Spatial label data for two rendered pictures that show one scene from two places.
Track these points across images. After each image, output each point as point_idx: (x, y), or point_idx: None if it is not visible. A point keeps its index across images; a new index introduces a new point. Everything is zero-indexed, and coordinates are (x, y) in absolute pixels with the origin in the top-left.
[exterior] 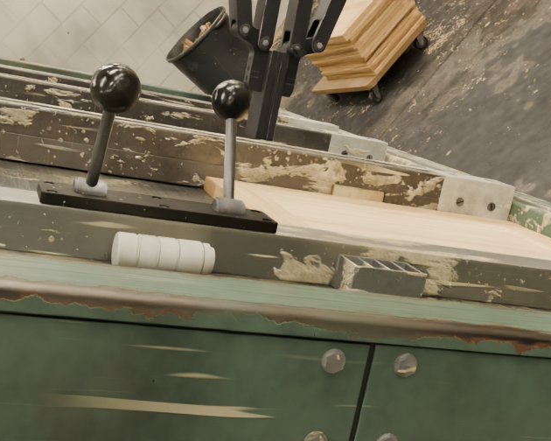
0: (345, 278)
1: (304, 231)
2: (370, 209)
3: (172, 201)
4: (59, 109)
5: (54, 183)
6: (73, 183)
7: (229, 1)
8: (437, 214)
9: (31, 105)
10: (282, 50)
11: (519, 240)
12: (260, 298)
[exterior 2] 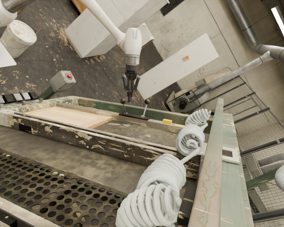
0: None
1: (115, 113)
2: None
3: (131, 115)
4: (104, 133)
5: (145, 118)
6: (144, 116)
7: (135, 87)
8: None
9: (112, 134)
10: (129, 91)
11: (35, 114)
12: (148, 108)
